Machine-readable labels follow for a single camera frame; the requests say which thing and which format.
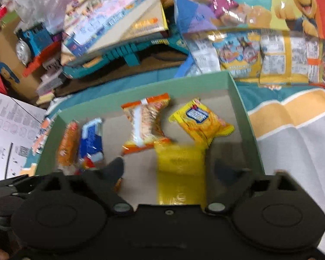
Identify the colourful printed game box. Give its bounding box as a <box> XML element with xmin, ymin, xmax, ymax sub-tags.
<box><xmin>61</xmin><ymin>0</ymin><xmax>170</xmax><ymax>57</ymax></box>

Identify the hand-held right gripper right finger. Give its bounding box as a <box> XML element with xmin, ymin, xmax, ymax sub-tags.
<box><xmin>205</xmin><ymin>146</ymin><xmax>300</xmax><ymax>214</ymax></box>

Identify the clear plastic bag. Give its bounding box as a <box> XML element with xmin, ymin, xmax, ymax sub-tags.
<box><xmin>0</xmin><ymin>0</ymin><xmax>73</xmax><ymax>30</ymax></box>

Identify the green cardboard box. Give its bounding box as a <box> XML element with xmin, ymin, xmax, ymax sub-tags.
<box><xmin>34</xmin><ymin>70</ymin><xmax>266</xmax><ymax>179</ymax></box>

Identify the plain yellow snack packet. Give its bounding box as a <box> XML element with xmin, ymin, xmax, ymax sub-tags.
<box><xmin>155</xmin><ymin>145</ymin><xmax>208</xmax><ymax>206</ymax></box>

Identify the brown cardboard box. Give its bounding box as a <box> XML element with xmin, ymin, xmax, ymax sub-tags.
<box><xmin>0</xmin><ymin>16</ymin><xmax>46</xmax><ymax>103</ymax></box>

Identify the cartoon printed bag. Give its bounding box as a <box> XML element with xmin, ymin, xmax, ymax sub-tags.
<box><xmin>169</xmin><ymin>0</ymin><xmax>325</xmax><ymax>41</ymax></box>

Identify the blue toy train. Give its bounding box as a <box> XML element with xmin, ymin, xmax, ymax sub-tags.
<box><xmin>15</xmin><ymin>22</ymin><xmax>65</xmax><ymax>78</ymax></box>

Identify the yellow cracker packet blue label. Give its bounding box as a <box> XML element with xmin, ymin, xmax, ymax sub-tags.
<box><xmin>168</xmin><ymin>98</ymin><xmax>235</xmax><ymax>149</ymax></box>

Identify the slim orange snack packet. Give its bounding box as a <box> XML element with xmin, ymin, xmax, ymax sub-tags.
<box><xmin>57</xmin><ymin>120</ymin><xmax>80</xmax><ymax>175</ymax></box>

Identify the teal orange grey blanket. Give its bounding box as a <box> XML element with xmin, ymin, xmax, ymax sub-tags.
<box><xmin>19</xmin><ymin>60</ymin><xmax>325</xmax><ymax>260</ymax></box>

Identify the teal plastic toy track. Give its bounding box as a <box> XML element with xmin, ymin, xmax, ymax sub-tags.
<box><xmin>62</xmin><ymin>36</ymin><xmax>190</xmax><ymax>80</ymax></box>

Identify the orange and white snack packet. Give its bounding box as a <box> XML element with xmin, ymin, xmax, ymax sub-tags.
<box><xmin>120</xmin><ymin>93</ymin><xmax>174</xmax><ymax>156</ymax></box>

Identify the small pastel box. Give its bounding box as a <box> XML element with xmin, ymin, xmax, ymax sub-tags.
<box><xmin>36</xmin><ymin>68</ymin><xmax>68</xmax><ymax>106</ymax></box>

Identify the blue and white snack packet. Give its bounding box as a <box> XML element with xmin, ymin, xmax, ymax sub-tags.
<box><xmin>78</xmin><ymin>118</ymin><xmax>106</xmax><ymax>166</ymax></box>

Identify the white printed paper sheet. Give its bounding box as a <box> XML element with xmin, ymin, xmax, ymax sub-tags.
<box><xmin>0</xmin><ymin>88</ymin><xmax>48</xmax><ymax>185</ymax></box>

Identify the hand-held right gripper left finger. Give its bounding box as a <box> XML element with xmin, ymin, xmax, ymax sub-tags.
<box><xmin>47</xmin><ymin>157</ymin><xmax>134</xmax><ymax>214</ymax></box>

